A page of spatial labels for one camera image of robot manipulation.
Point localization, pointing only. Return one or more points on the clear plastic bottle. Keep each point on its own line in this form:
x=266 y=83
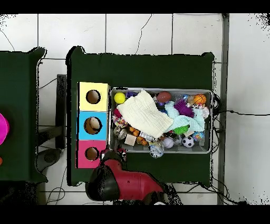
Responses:
x=156 y=150

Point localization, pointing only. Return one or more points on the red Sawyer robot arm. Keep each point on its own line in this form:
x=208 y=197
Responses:
x=135 y=183

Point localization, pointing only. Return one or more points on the wooden box with three holes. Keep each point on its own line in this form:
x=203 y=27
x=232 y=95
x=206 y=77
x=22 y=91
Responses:
x=92 y=113

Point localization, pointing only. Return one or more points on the clear mesh bin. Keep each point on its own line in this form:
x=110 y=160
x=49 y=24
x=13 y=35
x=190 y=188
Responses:
x=200 y=148

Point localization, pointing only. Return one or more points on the cream waffle cloth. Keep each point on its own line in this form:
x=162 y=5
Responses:
x=143 y=114

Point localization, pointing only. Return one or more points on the yellow ball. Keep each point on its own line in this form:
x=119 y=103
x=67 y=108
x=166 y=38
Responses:
x=119 y=98

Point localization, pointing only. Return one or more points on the small wooden block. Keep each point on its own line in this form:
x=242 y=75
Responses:
x=130 y=140

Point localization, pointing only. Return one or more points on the brown toy football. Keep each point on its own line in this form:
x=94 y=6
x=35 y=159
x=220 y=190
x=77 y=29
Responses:
x=164 y=97

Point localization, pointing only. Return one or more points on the dark green table cloth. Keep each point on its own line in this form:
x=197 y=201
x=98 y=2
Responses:
x=137 y=71
x=16 y=105

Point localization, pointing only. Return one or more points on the white toy baseball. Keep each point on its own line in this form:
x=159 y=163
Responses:
x=168 y=143

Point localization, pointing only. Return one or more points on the mint green waffle cloth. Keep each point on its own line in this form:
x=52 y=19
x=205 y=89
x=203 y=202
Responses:
x=181 y=121

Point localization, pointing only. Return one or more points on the purple spiky monster toy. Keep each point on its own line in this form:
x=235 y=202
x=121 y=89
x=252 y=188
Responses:
x=183 y=107

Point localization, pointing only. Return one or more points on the black and white soccer ball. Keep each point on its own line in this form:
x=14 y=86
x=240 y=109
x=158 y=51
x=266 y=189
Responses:
x=188 y=142

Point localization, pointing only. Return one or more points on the orange toy basketball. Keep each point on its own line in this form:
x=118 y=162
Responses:
x=200 y=99

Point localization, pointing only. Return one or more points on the black metal stand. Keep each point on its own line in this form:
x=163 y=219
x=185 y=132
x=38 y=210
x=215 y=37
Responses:
x=61 y=105

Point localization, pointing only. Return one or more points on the magenta round object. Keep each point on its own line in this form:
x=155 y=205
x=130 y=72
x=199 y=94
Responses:
x=3 y=129

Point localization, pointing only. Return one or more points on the grey metal post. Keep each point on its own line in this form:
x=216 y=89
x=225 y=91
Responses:
x=224 y=63

